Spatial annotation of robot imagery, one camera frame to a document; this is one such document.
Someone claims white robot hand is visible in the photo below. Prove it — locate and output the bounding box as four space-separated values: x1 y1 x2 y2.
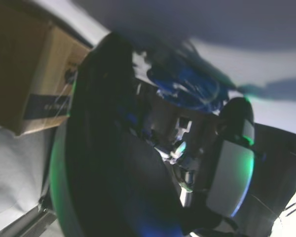
48 32 257 237

